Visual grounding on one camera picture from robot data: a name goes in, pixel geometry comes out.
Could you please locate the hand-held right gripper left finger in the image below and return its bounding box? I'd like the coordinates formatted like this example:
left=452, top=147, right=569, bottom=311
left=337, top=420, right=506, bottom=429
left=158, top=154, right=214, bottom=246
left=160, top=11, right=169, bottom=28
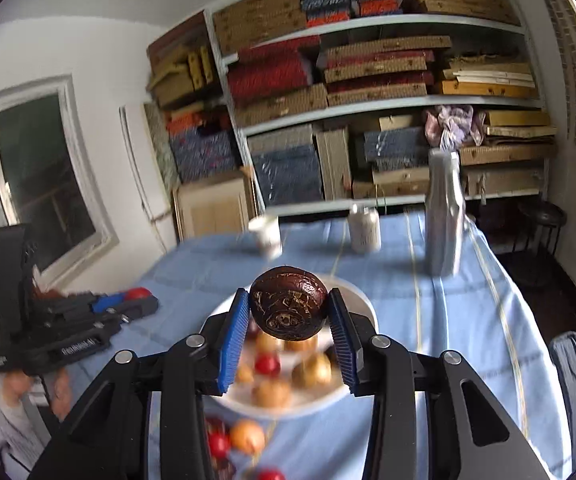
left=28, top=287, right=251, bottom=480

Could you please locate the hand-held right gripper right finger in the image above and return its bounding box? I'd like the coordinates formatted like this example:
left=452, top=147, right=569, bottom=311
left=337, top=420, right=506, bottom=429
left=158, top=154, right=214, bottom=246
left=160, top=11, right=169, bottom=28
left=328, top=287, right=551, bottom=480

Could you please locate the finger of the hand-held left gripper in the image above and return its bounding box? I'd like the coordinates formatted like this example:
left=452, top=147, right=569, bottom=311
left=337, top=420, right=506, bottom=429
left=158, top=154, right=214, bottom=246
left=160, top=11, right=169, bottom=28
left=93, top=297, right=159, bottom=331
left=33, top=290, right=134, bottom=316

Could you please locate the small tan passion fruit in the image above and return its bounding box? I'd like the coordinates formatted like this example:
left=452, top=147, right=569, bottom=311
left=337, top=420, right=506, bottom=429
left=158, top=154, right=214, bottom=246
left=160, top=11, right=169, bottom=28
left=284, top=335, right=319, bottom=353

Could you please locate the dark brown patterned passion fruit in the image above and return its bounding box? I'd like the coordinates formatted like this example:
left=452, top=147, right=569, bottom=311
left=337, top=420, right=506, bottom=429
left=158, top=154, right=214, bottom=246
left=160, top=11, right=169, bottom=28
left=249, top=266, right=329, bottom=342

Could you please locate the white plate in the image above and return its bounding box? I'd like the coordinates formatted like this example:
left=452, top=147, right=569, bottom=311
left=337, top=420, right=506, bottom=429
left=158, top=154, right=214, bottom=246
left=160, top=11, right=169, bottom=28
left=203, top=272, right=379, bottom=418

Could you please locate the orange tangerine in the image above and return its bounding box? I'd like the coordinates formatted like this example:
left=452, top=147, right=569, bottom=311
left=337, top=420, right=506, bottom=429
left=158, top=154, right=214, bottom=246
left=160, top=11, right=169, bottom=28
left=229, top=420, right=266, bottom=453

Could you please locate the person's left hand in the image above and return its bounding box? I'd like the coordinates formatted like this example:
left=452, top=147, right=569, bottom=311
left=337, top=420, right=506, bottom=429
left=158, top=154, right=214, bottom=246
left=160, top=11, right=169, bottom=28
left=0, top=369, right=74, bottom=423

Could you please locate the white framed window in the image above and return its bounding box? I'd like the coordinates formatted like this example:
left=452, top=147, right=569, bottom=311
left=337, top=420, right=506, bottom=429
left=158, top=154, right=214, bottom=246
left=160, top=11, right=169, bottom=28
left=0, top=76, right=119, bottom=341

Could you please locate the white paper cup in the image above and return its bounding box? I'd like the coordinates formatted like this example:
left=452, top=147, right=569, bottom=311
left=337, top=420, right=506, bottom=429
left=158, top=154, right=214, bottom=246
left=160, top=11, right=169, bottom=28
left=248, top=215, right=283, bottom=259

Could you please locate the white drink can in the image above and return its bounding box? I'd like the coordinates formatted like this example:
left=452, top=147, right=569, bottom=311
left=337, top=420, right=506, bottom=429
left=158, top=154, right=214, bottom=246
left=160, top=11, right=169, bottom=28
left=349, top=204, right=383, bottom=254

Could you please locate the blue checked tablecloth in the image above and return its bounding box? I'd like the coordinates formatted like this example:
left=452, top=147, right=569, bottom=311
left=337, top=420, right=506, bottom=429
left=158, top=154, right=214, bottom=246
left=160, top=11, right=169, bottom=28
left=58, top=210, right=576, bottom=480

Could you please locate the light wooden framed panel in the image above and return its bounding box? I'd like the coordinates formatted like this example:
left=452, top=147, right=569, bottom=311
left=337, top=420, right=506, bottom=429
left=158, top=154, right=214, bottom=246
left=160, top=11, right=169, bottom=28
left=172, top=167, right=259, bottom=243

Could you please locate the white metal shelf unit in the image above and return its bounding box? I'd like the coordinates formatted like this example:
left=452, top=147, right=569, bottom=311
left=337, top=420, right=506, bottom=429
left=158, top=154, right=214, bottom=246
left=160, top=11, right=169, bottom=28
left=203, top=0, right=553, bottom=218

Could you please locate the white leaning board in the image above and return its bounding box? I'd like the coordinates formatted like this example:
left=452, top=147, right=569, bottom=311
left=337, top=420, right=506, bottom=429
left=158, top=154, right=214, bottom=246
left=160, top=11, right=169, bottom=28
left=119, top=104, right=179, bottom=253

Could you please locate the silver metal bottle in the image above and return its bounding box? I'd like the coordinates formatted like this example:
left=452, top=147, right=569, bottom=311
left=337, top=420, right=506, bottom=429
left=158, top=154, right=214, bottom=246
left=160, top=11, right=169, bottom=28
left=425, top=148, right=467, bottom=277

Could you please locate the green marbled panel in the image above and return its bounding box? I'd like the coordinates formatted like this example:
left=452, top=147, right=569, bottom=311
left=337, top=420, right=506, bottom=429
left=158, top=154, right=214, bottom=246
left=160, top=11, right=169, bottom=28
left=143, top=102, right=181, bottom=196

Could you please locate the stack of tan boxes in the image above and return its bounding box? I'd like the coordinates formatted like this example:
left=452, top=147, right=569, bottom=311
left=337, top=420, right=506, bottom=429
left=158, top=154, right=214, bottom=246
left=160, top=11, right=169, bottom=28
left=352, top=167, right=431, bottom=200

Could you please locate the pile of blue orange boxes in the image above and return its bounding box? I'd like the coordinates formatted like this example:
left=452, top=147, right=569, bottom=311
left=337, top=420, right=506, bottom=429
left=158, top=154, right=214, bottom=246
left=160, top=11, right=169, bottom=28
left=165, top=102, right=241, bottom=183

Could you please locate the stack of blue patterned boxes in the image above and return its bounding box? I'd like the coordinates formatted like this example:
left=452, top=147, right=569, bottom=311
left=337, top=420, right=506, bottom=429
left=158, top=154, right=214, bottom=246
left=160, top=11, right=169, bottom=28
left=247, top=125, right=325, bottom=206

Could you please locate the upright woven straw box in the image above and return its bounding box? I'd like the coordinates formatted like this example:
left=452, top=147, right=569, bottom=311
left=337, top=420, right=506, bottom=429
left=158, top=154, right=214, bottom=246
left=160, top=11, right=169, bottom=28
left=314, top=126, right=353, bottom=200

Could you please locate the stack of dark blue boxes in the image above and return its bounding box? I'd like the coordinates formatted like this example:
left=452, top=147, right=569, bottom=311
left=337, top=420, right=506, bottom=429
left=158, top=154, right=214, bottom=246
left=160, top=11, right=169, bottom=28
left=363, top=126, right=431, bottom=173

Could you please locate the black round stool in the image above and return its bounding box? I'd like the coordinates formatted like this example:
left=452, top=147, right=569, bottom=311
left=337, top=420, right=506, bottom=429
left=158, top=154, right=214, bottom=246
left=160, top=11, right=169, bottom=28
left=510, top=200, right=568, bottom=291

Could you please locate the floral cloth bundle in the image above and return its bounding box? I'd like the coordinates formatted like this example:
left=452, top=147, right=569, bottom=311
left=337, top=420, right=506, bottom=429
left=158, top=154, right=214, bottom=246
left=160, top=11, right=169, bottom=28
left=424, top=104, right=486, bottom=151

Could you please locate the wide woven straw box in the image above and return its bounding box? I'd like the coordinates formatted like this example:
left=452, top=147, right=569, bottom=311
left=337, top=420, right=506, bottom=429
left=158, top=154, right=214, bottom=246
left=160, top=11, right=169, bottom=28
left=234, top=83, right=329, bottom=128

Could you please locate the pile of yellow brown boxes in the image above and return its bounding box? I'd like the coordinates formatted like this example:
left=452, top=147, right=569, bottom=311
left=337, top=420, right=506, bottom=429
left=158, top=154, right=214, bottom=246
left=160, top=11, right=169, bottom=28
left=145, top=10, right=219, bottom=108

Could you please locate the stack of brown wooden boxes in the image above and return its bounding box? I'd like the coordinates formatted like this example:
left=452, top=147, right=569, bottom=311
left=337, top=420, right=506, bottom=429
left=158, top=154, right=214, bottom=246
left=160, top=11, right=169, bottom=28
left=460, top=109, right=558, bottom=198

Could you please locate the stack of red patterned boxes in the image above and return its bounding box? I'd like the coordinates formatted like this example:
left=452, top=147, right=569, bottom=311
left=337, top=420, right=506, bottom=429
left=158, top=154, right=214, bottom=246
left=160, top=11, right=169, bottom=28
left=227, top=35, right=321, bottom=106

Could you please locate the stack of straw and red boxes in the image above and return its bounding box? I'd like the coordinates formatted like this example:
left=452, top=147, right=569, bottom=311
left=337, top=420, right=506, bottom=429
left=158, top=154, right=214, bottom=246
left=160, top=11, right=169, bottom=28
left=318, top=35, right=453, bottom=107

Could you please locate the stack of light wooden boxes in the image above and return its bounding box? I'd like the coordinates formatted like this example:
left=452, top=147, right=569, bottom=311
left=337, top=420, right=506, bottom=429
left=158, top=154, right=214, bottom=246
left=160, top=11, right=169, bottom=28
left=440, top=55, right=541, bottom=100

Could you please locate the stack of woven straw boxes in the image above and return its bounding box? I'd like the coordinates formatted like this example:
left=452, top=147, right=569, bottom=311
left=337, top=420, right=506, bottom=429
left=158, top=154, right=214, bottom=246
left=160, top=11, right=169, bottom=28
left=213, top=0, right=306, bottom=56

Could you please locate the row of blue orange boxes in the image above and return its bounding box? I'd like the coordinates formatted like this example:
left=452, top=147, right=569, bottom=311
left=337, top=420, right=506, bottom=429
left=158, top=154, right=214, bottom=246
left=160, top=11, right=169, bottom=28
left=300, top=0, right=405, bottom=28

